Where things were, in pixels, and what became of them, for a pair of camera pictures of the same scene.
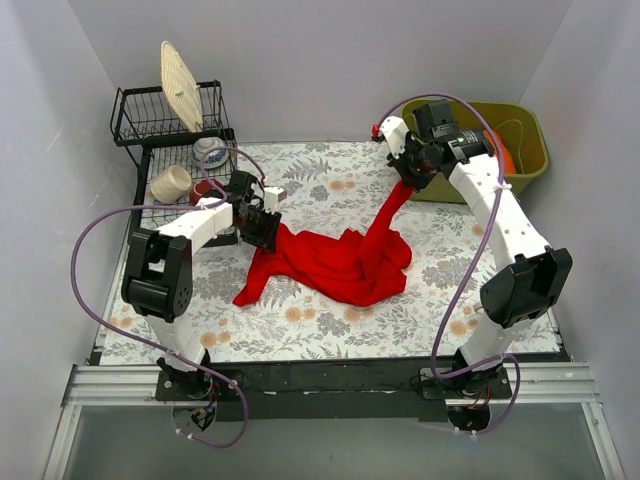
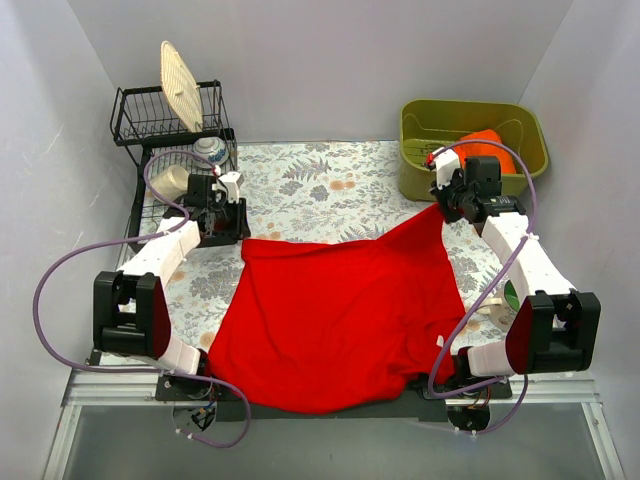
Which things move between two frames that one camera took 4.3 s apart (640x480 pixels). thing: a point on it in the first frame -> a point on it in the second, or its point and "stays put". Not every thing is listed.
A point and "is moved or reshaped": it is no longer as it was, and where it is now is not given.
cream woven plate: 180,88 stays put
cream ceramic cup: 171,184 stays put
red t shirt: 360,269 is moved or reshaped
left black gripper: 261,230 -> 226,229
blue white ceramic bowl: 214,158 stays put
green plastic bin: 520,127 stays put
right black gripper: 410,168 -> 447,198
